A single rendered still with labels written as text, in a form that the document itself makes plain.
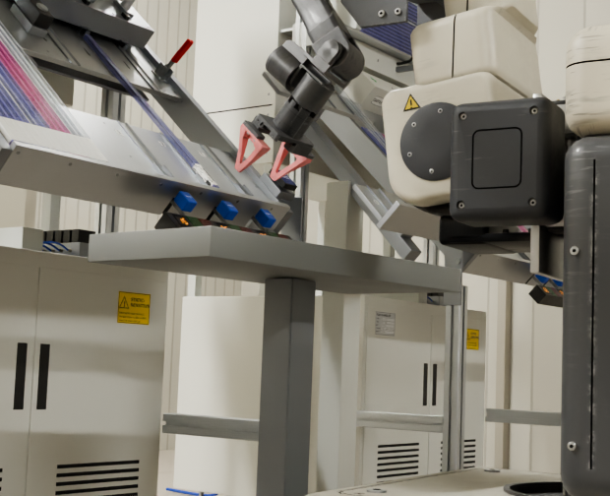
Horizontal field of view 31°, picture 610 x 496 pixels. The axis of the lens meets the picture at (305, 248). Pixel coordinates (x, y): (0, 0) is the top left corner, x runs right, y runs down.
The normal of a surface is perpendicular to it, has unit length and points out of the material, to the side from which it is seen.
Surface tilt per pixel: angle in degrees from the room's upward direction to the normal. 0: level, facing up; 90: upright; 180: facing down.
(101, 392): 90
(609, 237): 90
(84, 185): 133
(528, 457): 90
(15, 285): 90
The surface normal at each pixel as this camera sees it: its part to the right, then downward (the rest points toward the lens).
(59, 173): 0.56, 0.66
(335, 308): -0.64, -0.11
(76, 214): 0.77, -0.04
